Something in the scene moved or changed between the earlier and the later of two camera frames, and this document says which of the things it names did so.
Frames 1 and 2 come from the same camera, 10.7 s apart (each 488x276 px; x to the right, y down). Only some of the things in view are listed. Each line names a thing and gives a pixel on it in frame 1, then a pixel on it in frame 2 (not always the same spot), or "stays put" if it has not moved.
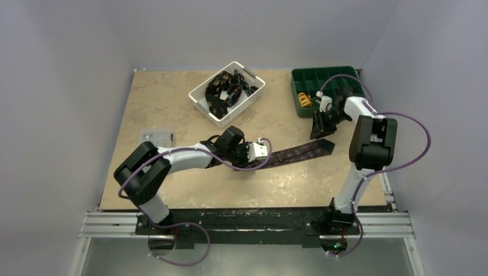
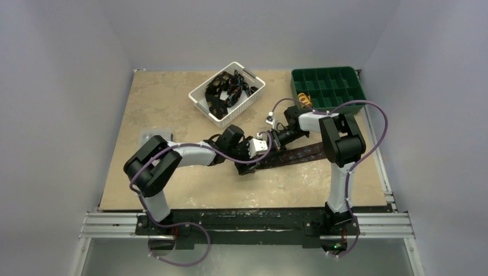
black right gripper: [324, 121] -> [277, 139]
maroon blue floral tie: [314, 149] stays put
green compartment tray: [328, 80] stays put
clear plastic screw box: [161, 137] stays put
